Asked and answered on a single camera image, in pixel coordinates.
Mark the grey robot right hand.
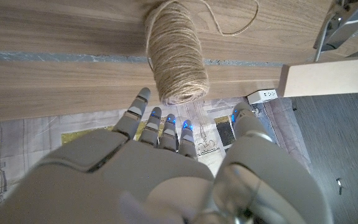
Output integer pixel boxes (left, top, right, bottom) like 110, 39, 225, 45
0, 86, 335, 224

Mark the jute twine spool with thread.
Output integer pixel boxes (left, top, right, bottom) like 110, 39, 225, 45
144, 0, 260, 106

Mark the wooden hanger with metal clips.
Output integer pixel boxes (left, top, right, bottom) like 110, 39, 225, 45
278, 0, 358, 99

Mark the white power strip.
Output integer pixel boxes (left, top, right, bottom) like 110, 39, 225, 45
247, 89, 278, 105

